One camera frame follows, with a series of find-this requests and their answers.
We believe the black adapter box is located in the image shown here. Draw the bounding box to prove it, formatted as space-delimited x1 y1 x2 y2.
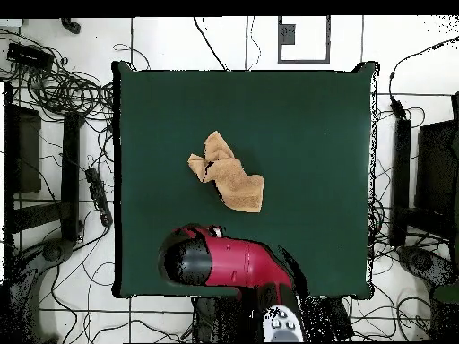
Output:
5 41 56 72

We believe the black metal stand frame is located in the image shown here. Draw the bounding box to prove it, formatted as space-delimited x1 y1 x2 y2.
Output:
389 90 459 252
2 81 86 245

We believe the black cable tangle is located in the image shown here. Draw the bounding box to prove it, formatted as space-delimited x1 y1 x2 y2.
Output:
0 28 116 123

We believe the wide black power strip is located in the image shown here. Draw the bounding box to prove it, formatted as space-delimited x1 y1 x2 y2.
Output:
320 296 355 342

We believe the small black curved object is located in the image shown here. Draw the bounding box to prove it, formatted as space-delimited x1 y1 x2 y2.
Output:
59 16 82 36

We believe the long black floor cable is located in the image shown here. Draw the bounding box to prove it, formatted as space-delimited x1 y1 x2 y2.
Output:
193 16 230 72

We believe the long black power strip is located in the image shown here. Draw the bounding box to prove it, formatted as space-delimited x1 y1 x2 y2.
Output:
84 167 115 228

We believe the black cable with plug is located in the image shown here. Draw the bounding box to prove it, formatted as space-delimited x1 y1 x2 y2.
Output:
387 35 459 121

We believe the dark tripod base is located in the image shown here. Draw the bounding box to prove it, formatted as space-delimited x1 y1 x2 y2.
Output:
6 236 77 343
395 244 459 288

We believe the grey square floor frame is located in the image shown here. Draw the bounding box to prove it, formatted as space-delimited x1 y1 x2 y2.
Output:
277 15 332 65

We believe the tan terry towel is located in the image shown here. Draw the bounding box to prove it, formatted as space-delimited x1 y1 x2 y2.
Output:
186 130 265 214

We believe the dark green tablecloth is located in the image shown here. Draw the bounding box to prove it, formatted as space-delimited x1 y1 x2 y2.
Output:
110 60 380 300

